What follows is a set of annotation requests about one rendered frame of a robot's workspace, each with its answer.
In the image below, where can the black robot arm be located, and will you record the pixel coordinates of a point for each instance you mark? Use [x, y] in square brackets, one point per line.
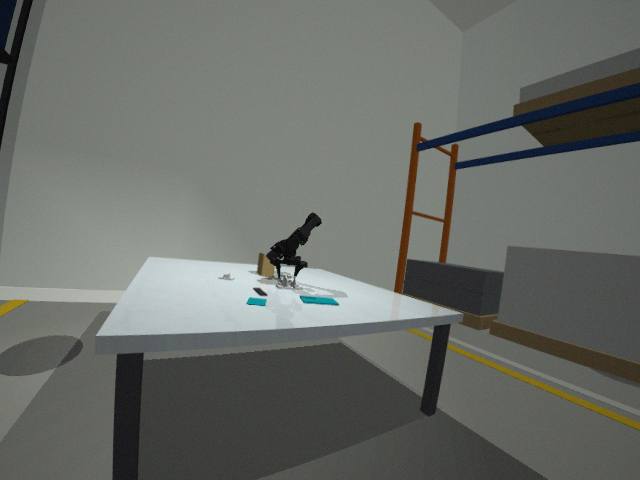
[299, 236]

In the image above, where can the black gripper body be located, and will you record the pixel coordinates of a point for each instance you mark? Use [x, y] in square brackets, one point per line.
[277, 261]

